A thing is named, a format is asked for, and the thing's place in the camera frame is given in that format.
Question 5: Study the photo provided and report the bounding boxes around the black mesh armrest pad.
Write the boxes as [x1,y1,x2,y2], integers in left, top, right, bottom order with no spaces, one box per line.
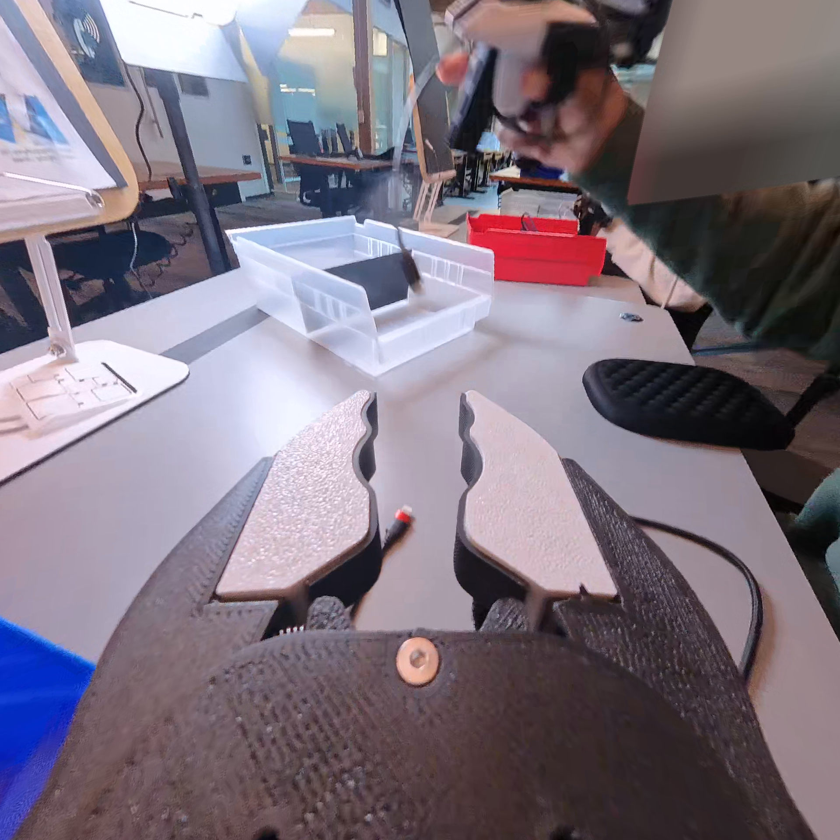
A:
[583,359,796,452]

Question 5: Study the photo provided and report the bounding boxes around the black usb hub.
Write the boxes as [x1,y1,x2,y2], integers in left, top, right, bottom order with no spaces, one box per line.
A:
[394,226,427,294]

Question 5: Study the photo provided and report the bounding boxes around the person's right forearm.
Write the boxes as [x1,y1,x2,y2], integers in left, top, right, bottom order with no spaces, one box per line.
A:
[571,98,840,362]

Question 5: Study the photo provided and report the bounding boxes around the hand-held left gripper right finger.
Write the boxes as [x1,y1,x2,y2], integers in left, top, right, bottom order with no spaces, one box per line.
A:
[455,390,622,603]

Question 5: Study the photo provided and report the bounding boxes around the printed instruction sheet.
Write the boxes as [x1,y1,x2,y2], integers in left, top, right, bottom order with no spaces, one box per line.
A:
[0,13,119,198]

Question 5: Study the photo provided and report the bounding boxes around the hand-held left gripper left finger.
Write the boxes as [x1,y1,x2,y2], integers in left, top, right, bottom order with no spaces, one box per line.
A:
[214,390,383,605]

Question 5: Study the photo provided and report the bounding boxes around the red plastic bin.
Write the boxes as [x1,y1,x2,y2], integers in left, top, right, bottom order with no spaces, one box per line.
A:
[466,212,608,287]

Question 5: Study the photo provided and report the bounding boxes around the white document stand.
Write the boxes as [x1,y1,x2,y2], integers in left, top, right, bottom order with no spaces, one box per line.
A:
[0,0,191,483]

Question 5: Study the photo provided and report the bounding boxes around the blue plastic bin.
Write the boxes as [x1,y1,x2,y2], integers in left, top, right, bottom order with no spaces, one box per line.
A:
[0,617,98,821]

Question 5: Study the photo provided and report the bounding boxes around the person's right hand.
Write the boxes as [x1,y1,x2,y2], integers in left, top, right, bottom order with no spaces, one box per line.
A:
[492,66,631,177]

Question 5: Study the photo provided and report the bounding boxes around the clear plastic bin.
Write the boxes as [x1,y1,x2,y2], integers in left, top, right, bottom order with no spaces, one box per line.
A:
[226,215,494,378]

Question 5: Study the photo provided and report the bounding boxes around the black usb cable red plug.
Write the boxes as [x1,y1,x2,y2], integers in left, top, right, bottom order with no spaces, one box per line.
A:
[381,504,765,680]

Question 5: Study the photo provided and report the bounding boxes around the black divider panel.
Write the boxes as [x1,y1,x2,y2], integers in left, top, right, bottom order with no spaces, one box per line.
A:
[325,252,421,312]

